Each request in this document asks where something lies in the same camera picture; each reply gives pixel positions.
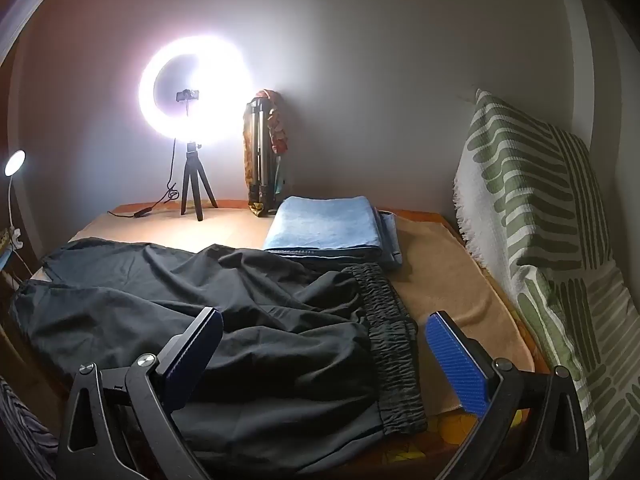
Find white clamp desk lamp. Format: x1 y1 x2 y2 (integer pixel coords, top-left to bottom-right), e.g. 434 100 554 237
0 149 28 256

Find beige blanket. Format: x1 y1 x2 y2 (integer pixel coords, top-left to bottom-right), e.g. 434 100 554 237
67 207 536 416

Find black pants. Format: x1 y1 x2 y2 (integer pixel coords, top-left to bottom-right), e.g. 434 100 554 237
9 237 428 480

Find white ring light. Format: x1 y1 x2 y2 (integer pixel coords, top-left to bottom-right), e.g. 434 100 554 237
138 40 256 145

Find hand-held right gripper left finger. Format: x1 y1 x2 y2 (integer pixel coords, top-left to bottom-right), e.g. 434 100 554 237
56 306 224 480

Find green white patterned pillow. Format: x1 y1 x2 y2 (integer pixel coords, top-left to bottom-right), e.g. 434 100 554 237
452 88 640 480

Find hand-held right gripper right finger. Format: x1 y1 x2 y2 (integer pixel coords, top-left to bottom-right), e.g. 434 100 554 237
424 310 591 480

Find black phone clamp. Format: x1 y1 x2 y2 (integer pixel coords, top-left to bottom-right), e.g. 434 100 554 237
175 88 201 142

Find white cable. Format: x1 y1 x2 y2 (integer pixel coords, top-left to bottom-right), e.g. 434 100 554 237
12 247 36 278

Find small black tripod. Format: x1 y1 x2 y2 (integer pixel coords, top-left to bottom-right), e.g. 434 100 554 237
181 141 219 222

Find zebra striped cloth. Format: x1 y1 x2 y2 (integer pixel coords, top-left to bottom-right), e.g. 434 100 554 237
0 375 58 480

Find folded silver tripod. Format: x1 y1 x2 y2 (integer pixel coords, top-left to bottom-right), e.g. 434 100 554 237
246 98 281 211

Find black ring light cable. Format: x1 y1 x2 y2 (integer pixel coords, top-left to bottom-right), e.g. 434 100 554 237
106 136 181 219

